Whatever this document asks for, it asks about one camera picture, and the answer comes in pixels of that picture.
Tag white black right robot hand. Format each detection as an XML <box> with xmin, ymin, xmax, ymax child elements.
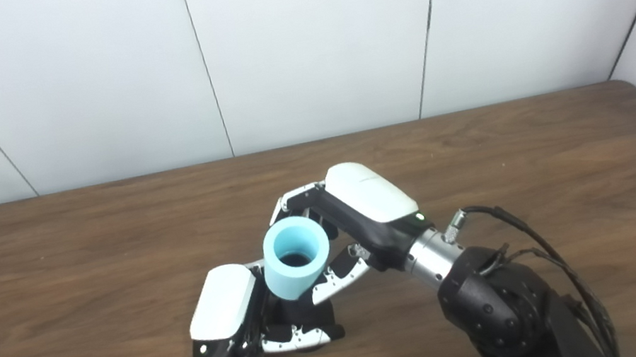
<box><xmin>262</xmin><ymin>150</ymin><xmax>444</xmax><ymax>311</ymax></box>

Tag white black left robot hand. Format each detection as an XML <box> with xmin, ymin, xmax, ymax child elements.
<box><xmin>178</xmin><ymin>248</ymin><xmax>349</xmax><ymax>357</ymax></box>

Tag light blue cylinder cup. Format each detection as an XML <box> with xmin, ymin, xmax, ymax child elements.
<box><xmin>255</xmin><ymin>211</ymin><xmax>338</xmax><ymax>305</ymax></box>

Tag black funnel-shaped nozzle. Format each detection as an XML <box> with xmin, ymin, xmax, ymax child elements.
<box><xmin>259</xmin><ymin>284</ymin><xmax>340</xmax><ymax>357</ymax></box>

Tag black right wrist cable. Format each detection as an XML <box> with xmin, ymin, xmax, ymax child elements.
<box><xmin>439</xmin><ymin>186</ymin><xmax>622</xmax><ymax>357</ymax></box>

